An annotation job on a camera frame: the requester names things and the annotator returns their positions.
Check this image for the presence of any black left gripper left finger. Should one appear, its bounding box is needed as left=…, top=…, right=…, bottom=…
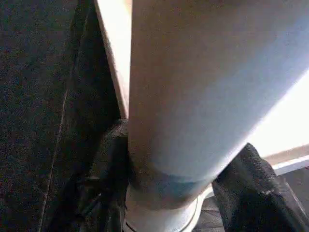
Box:
left=72, top=118, right=131, bottom=232

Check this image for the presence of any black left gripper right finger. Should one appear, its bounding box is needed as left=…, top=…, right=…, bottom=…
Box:
left=211, top=142, right=309, bottom=232

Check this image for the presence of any white plastic table leg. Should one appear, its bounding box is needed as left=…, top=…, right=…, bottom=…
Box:
left=123, top=0, right=309, bottom=232

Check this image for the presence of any white plastic table top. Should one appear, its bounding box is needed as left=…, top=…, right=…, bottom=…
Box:
left=94, top=0, right=309, bottom=177

